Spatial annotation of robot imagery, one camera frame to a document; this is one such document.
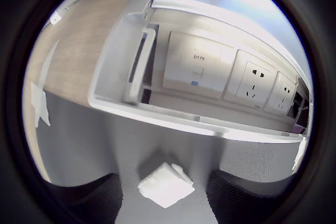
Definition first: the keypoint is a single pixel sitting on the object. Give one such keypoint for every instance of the white tape piece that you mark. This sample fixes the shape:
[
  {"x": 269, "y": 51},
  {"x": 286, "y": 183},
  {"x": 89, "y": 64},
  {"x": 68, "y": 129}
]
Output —
[
  {"x": 39, "y": 100},
  {"x": 299, "y": 155}
]

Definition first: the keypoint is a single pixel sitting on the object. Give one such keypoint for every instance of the white power socket plate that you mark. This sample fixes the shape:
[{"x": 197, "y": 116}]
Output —
[
  {"x": 252, "y": 79},
  {"x": 282, "y": 95}
]

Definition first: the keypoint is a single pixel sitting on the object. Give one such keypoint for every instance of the dark grey mat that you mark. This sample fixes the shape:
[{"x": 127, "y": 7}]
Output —
[{"x": 78, "y": 129}]

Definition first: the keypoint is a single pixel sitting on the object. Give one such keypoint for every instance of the white network socket plate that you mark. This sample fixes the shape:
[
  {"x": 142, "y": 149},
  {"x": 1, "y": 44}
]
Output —
[{"x": 183, "y": 64}]

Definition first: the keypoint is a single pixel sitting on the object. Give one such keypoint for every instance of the white partition foot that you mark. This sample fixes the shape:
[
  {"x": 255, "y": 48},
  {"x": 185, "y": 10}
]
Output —
[{"x": 56, "y": 18}]

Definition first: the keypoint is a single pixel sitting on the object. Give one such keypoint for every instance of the small white plastic terminal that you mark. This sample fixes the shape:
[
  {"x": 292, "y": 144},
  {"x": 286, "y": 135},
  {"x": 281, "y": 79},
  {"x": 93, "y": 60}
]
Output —
[{"x": 165, "y": 187}]

